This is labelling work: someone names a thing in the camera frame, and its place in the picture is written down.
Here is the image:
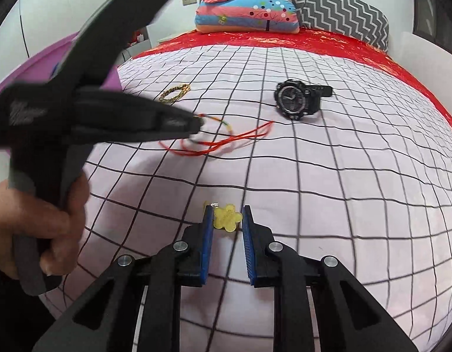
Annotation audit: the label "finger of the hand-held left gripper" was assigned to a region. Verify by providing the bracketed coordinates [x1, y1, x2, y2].
[78, 87, 205, 130]
[75, 126, 200, 144]

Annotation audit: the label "dark window frame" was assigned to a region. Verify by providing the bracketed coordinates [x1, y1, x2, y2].
[409, 0, 452, 57]

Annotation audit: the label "grey chevron pillow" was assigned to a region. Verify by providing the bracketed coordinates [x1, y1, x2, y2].
[286, 0, 390, 53]

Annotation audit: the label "purple plastic basin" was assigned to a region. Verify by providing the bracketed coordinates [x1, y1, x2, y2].
[0, 32, 121, 156]

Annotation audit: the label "braided gold bracelet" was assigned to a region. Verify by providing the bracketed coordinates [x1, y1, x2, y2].
[159, 83, 192, 104]

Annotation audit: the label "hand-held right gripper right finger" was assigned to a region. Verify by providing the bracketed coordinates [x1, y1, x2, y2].
[242, 204, 419, 352]

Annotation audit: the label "red patterned bedsheet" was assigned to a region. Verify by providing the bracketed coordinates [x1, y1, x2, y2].
[132, 29, 452, 138]

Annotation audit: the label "white wardrobe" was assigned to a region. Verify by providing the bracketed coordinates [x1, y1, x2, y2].
[0, 0, 149, 63]

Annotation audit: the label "person's left hand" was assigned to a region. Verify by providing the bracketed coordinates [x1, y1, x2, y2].
[0, 174, 90, 277]

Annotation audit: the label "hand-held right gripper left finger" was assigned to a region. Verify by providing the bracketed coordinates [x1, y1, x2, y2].
[31, 204, 214, 352]

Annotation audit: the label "red string bracelet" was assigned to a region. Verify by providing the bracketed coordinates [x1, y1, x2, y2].
[158, 115, 275, 156]

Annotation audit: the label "colourful striped pillow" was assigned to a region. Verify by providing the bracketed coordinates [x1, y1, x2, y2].
[195, 0, 301, 33]

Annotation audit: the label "yellow flower charm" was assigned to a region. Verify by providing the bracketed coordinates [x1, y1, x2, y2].
[203, 201, 244, 233]

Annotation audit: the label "black wrist watch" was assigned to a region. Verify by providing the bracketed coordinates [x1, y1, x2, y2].
[274, 79, 334, 121]

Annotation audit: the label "white nightstand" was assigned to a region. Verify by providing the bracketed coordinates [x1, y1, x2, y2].
[153, 31, 184, 48]

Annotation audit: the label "assorted small bottles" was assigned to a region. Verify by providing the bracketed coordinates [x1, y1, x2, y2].
[127, 31, 146, 48]

